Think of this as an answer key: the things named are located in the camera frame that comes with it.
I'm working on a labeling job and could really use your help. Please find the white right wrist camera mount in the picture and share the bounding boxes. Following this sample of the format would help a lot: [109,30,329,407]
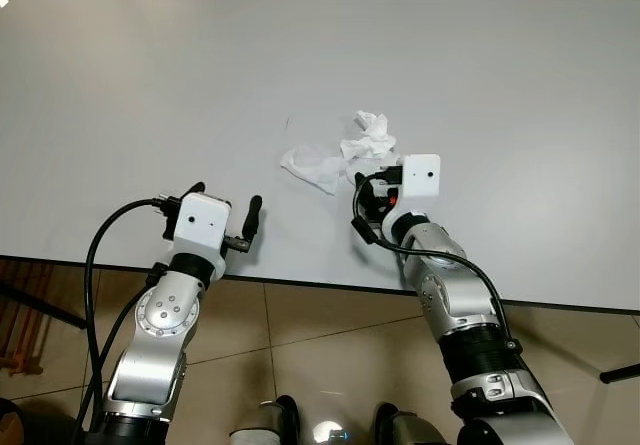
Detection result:
[382,153,442,216]

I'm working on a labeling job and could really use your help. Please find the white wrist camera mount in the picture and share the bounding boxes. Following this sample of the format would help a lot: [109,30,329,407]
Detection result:
[172,193,233,266]
[382,153,442,216]

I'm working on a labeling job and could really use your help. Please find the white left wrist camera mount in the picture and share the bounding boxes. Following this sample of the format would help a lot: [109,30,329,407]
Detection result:
[172,193,233,266]

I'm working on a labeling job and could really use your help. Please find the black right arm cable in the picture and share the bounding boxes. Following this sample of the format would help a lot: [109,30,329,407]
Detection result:
[350,172,516,351]

